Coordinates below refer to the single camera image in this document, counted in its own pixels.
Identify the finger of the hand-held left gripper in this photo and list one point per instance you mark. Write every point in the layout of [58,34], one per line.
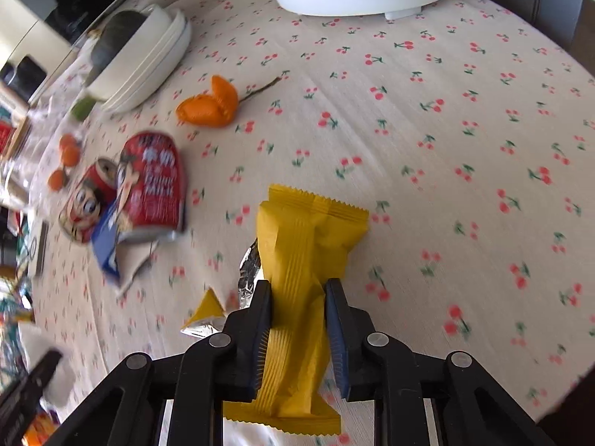
[25,395]

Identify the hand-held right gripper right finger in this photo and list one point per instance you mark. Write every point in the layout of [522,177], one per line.
[335,334]

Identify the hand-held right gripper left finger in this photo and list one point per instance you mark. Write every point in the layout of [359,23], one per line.
[260,334]

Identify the yellow snack wrapper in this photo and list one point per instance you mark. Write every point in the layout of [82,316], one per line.
[297,251]

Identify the white tissue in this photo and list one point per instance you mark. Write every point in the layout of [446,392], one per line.
[37,346]

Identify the torn yellow foil wrapper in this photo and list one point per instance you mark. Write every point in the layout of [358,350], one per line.
[207,311]

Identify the blue milk carton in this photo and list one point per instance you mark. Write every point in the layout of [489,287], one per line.
[109,246]

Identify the large red drink can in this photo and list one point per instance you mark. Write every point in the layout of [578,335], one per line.
[153,186]

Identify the floral cherry tablecloth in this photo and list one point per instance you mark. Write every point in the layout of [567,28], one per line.
[372,148]

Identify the red cartoon drink can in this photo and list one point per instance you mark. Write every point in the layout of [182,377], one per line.
[86,204]

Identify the orange peel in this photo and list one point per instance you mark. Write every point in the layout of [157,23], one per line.
[209,107]

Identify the thin brown twig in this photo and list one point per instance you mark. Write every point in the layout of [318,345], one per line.
[260,89]

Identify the red food packet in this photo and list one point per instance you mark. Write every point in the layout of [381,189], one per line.
[4,137]

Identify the green fruit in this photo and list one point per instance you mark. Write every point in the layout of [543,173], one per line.
[82,109]

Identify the dark green pumpkin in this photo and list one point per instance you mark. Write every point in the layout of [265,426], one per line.
[114,37]

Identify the cream air fryer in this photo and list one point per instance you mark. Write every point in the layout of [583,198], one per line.
[28,32]

